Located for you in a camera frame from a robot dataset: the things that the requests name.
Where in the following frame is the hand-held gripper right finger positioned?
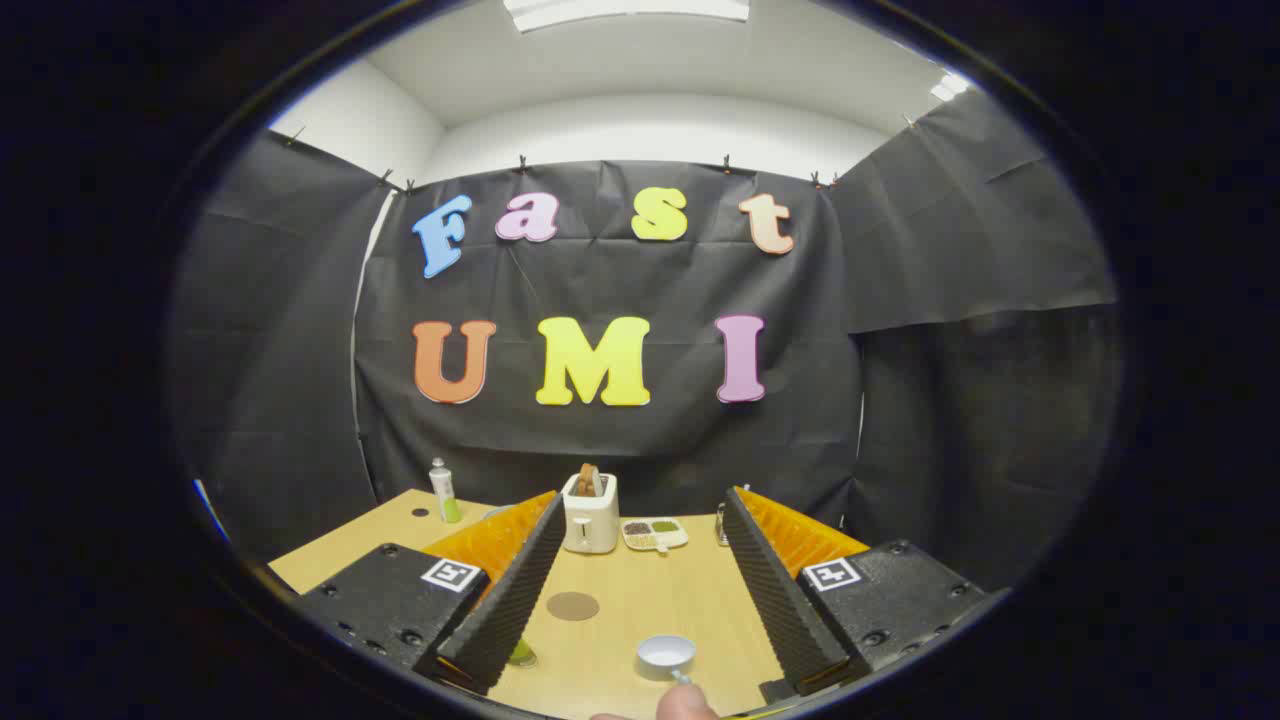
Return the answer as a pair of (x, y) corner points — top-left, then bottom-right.
(720, 485), (989, 699)

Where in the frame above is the white divided dish of beans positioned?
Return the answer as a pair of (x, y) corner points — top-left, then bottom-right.
(621, 517), (690, 554)

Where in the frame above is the white cup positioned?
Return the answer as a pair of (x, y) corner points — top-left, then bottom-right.
(637, 635), (697, 685)

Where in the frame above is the wooden table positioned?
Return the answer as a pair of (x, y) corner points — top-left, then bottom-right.
(268, 488), (871, 720)

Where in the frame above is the white toaster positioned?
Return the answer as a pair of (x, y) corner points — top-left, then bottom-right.
(561, 472), (621, 555)

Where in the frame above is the white and green tube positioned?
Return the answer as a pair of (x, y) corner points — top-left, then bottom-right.
(429, 457), (463, 525)

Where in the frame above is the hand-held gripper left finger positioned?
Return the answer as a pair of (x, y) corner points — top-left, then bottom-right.
(296, 488), (569, 697)

